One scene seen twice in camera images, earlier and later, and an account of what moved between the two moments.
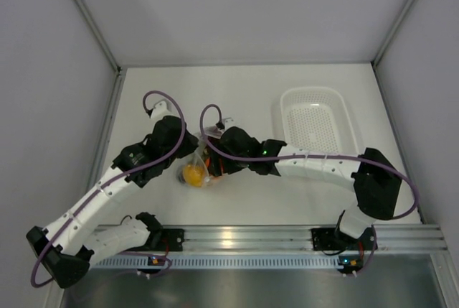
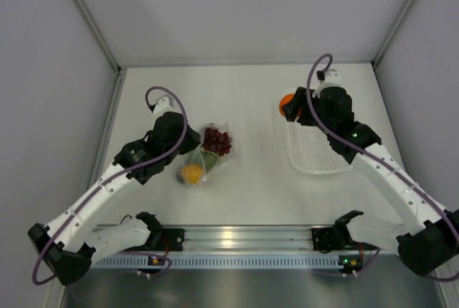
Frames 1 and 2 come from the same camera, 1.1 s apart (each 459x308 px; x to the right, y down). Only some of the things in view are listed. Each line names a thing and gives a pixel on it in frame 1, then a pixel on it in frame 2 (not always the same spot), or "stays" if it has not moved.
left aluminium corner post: (85, 10) stays
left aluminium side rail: (105, 128) stays
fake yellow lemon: (193, 175) stays
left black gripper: (191, 144) stays
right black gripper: (215, 168) to (292, 109)
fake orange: (208, 165) to (285, 100)
